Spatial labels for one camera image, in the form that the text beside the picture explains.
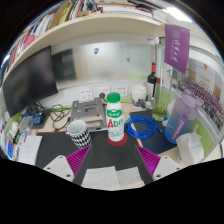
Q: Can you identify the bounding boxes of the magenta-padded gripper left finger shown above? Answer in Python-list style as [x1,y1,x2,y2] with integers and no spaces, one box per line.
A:
[43,144,95,187]

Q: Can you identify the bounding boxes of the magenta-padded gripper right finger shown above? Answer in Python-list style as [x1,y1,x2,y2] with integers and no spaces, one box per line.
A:
[134,144,184,186]

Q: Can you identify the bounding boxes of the white drink bottle green cap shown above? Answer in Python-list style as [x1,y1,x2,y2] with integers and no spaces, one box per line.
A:
[105,92,126,143]

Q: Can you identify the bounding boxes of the purple water bottle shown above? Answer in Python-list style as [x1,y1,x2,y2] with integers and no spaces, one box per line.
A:
[163,89,204,145]

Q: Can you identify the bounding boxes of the dark blue desk pad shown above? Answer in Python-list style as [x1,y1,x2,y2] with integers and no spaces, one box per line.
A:
[129,109,179,155]

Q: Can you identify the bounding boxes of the black white checkered mug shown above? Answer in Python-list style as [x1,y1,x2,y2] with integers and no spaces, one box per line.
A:
[65,119,93,150]

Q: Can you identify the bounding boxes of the folded white tissue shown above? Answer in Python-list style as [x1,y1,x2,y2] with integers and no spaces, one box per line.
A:
[80,165,143,192]

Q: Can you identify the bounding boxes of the black desk mat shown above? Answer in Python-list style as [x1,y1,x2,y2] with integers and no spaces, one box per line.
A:
[35,129,155,188]

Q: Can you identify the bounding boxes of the flat round red coaster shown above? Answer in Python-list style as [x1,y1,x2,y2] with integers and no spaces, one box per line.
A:
[106,132,129,148]

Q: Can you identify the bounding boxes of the crumpled white tissue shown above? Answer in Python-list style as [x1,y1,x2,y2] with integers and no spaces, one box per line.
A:
[175,123,205,165]

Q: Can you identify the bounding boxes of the grey metal laptop stand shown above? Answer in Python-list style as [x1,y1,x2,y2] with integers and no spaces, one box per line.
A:
[69,97,108,130]

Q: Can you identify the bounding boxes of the tall glass yellow liquid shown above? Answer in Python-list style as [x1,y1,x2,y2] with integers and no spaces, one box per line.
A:
[152,68,174,122]

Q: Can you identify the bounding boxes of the white printed paper sheet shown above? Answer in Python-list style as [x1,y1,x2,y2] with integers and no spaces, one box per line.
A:
[17,134,44,166]

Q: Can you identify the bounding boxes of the white ceramic jar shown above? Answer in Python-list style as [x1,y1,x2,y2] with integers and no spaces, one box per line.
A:
[130,83,148,104]

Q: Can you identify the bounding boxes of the dark wine bottle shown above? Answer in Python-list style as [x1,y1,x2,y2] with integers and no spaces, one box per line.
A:
[146,61,158,101]

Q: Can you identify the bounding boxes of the group photo poster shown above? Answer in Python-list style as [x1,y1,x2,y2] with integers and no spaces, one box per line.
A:
[181,58,224,131]

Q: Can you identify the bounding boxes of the black computer monitor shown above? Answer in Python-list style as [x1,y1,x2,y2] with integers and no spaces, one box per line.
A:
[2,45,59,118]

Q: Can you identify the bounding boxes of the purple pennant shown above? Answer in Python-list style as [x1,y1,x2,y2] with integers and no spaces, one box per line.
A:
[163,23,191,75]

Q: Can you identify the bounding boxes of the beige shelf with books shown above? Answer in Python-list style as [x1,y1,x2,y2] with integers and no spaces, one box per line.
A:
[0,0,168,88]

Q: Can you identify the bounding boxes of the coiled blue cable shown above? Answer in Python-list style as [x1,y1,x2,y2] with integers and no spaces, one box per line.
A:
[124,115,164,141]

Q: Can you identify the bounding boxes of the white wall power outlets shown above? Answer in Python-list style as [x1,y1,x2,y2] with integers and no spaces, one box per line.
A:
[78,83,129,103]

